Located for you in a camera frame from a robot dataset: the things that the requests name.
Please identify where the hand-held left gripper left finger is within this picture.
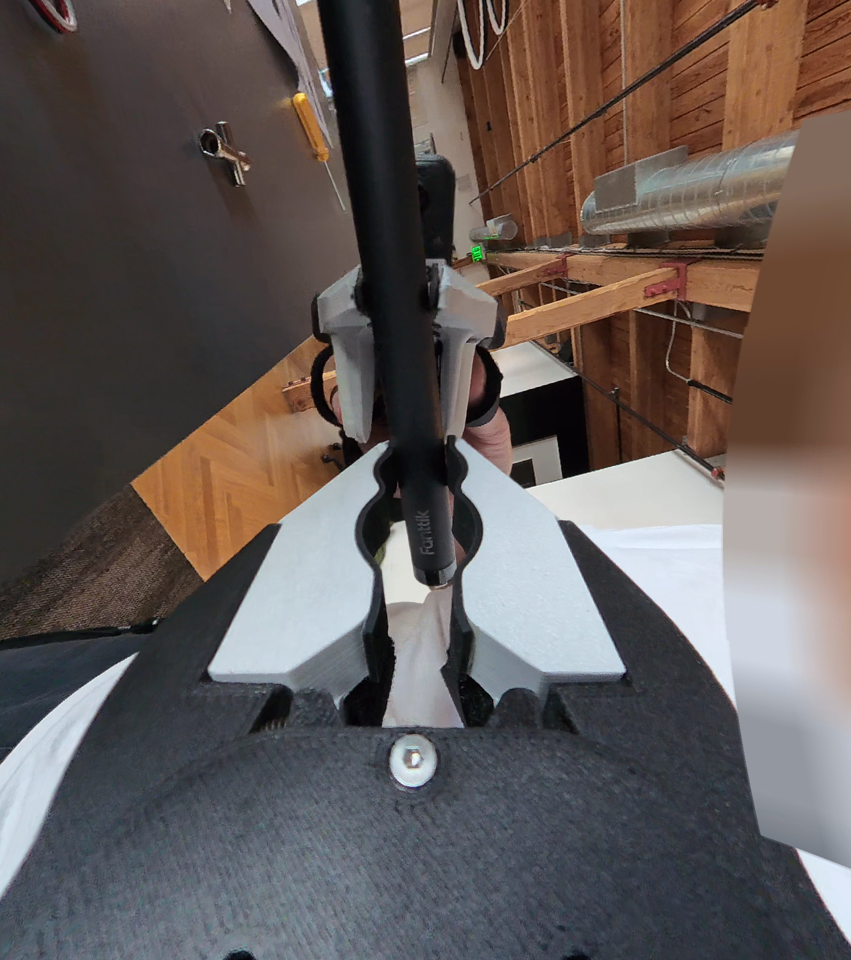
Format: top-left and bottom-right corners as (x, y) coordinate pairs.
(206, 441), (400, 706)

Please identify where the black tension rod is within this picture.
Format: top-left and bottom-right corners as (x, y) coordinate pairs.
(470, 0), (764, 205)
(575, 371), (728, 481)

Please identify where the yellow handled screwdriver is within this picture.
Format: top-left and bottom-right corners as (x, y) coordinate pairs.
(290, 91), (348, 213)

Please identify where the white printed paper sheet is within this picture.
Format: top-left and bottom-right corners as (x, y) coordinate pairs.
(245, 0), (338, 147)

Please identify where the silver metal air duct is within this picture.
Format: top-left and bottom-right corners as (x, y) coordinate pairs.
(579, 131), (802, 240)

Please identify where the black electric screwdriver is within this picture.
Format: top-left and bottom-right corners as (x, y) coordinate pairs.
(315, 0), (466, 592)

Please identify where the red white cable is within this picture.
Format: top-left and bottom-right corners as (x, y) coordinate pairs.
(24, 0), (80, 35)

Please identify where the person's right hand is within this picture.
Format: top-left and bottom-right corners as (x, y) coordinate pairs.
(463, 356), (514, 481)

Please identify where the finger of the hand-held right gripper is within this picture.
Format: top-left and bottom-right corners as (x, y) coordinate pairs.
(313, 268), (380, 444)
(425, 258), (502, 440)

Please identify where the red metal bracket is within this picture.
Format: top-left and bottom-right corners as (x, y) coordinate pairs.
(644, 262), (689, 301)

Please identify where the person's white shirt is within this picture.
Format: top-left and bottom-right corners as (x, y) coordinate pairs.
(0, 523), (851, 960)

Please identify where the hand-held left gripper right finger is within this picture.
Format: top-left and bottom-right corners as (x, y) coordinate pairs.
(444, 438), (629, 706)

